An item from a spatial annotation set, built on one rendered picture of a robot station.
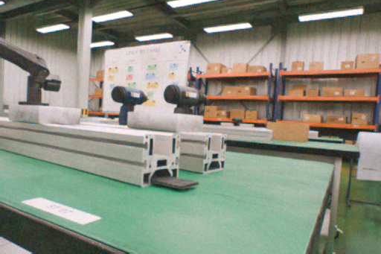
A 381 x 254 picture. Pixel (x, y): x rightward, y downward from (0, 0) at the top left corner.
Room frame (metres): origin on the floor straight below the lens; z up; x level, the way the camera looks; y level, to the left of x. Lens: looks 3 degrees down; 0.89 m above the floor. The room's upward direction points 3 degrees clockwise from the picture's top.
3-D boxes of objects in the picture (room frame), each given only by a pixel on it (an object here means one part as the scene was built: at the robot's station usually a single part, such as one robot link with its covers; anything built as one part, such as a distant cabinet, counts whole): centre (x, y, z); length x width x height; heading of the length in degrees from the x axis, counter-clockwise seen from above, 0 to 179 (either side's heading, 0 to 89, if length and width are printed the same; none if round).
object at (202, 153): (0.88, 0.20, 0.82); 0.80 x 0.10 x 0.09; 52
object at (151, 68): (4.21, 0.36, 0.97); 1.50 x 0.50 x 1.95; 58
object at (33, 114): (0.74, 0.32, 0.87); 0.16 x 0.11 x 0.07; 52
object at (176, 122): (0.73, 0.00, 0.87); 0.16 x 0.11 x 0.07; 52
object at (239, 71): (10.65, -2.49, 1.58); 2.83 x 0.98 x 3.15; 58
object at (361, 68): (9.04, -5.02, 1.59); 2.83 x 0.98 x 3.17; 58
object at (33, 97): (1.15, 0.54, 0.95); 0.10 x 0.07 x 0.07; 141
